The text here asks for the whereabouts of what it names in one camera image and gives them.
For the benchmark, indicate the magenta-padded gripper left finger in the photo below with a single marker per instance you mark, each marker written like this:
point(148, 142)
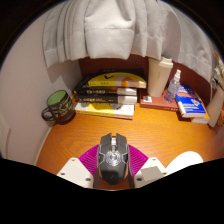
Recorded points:
point(75, 171)

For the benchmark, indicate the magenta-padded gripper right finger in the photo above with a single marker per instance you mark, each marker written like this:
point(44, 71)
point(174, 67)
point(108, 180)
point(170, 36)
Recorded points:
point(150, 171)

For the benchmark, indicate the dark grey computer mouse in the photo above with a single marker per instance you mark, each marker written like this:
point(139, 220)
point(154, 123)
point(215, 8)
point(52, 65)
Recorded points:
point(112, 160)

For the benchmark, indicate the round white yellow mouse pad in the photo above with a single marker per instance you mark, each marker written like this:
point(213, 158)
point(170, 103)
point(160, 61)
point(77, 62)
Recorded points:
point(183, 160)

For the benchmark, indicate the dark mug with green inside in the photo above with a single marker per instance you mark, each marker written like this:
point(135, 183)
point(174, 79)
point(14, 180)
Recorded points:
point(60, 106)

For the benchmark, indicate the dark red book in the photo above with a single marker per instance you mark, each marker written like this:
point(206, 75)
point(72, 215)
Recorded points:
point(156, 104)

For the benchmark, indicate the yellow and white book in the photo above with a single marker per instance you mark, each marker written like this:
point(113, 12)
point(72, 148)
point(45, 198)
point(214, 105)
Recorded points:
point(103, 109)

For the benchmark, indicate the orange and white book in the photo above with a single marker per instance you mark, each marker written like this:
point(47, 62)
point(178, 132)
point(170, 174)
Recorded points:
point(203, 119)

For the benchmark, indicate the thick black book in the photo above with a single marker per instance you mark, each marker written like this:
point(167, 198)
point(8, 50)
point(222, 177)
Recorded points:
point(106, 99)

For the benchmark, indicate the blue and white book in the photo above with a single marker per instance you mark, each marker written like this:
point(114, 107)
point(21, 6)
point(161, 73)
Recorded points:
point(190, 101)

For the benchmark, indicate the thin black book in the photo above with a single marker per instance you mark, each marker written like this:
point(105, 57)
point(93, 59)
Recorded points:
point(106, 91)

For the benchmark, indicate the clear spray bottle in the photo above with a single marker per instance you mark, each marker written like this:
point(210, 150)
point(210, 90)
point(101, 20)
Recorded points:
point(172, 88)

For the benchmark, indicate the white pitcher vase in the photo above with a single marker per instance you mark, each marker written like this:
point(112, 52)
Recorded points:
point(216, 106)

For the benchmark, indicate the beige tumbler with lid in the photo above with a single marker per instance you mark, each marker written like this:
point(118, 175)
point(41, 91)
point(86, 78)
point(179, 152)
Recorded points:
point(158, 78)

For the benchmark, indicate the black and yellow book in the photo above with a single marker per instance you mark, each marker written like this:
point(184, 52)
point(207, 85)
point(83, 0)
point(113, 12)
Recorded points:
point(113, 79)

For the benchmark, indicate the white curtain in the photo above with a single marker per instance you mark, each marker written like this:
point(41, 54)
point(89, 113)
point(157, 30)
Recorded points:
point(110, 30)

